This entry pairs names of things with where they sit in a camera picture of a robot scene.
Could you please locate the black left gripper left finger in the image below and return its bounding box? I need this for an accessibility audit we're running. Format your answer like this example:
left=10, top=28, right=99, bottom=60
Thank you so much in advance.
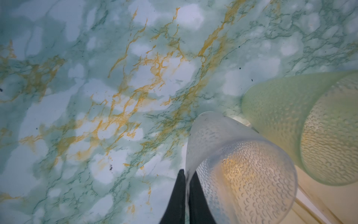
left=159, top=169, right=186, bottom=224

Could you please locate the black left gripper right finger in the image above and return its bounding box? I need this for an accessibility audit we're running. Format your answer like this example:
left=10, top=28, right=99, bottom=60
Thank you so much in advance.
left=188, top=172, right=216, bottom=224

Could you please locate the frosted light green glass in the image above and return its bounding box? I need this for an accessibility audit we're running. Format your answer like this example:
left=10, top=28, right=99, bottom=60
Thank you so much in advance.
left=241, top=70, right=358, bottom=186

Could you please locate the frosted white glass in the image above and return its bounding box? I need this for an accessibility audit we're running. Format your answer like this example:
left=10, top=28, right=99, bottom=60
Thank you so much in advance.
left=185, top=112, right=297, bottom=224

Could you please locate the beige rectangular tray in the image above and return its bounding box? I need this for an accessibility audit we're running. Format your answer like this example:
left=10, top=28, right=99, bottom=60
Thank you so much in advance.
left=282, top=168, right=358, bottom=224

